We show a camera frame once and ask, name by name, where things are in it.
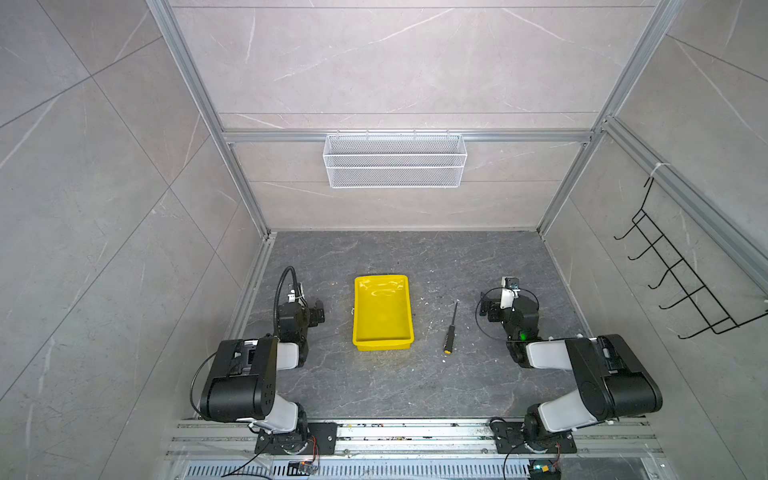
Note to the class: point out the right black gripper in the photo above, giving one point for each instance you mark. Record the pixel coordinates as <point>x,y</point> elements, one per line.
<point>496,309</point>

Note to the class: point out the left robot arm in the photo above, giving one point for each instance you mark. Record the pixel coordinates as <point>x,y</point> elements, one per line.
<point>241,385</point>

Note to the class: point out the yellow plastic bin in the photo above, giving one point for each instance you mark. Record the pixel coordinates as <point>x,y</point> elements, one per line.
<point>382,314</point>

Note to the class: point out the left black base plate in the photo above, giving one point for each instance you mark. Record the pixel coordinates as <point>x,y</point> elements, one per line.
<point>315,438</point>

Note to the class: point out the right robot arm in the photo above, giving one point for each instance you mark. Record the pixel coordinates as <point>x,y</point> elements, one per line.
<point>610,380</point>

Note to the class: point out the white wire mesh basket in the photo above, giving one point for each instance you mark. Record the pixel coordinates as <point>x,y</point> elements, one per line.
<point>380,161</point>

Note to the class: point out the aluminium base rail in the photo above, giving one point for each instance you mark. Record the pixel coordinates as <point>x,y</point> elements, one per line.
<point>447,448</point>

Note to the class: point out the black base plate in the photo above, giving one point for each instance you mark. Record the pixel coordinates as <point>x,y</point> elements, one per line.
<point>315,438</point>
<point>518,437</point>

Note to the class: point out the small electronics board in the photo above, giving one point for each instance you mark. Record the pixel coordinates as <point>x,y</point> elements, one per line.
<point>302,468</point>

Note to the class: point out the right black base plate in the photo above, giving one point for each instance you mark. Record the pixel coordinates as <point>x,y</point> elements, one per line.
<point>518,437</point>

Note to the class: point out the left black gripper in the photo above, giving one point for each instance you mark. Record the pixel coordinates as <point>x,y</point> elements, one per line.
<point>312,318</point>

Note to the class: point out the black yellow screwdriver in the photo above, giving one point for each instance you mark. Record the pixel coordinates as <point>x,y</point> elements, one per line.
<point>450,335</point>

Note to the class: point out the black wire hook rack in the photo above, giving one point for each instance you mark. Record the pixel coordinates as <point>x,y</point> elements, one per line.
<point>694,291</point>

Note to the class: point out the green connector box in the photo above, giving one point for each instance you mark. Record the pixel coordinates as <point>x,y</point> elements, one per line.
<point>544,470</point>

